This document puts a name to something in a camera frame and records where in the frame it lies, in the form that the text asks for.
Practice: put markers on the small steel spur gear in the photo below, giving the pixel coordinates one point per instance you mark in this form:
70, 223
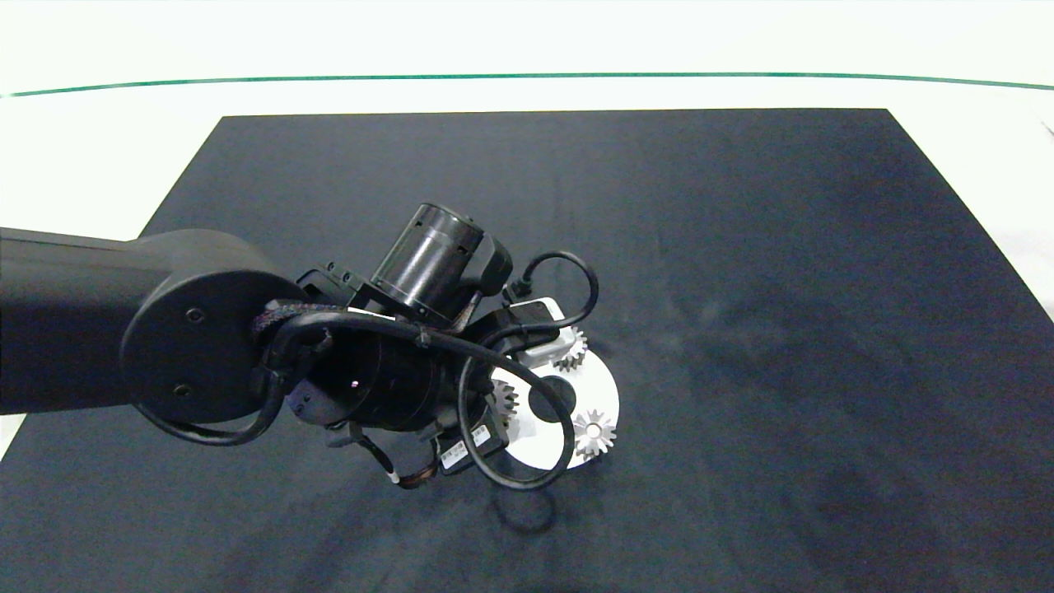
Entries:
504, 394
575, 351
604, 433

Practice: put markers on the round white plate with pins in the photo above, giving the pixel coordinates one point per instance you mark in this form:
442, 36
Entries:
606, 395

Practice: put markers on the dark mat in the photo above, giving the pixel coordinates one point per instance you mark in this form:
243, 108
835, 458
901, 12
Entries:
782, 288

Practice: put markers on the boxy wrist camera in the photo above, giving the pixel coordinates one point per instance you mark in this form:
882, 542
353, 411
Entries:
545, 352

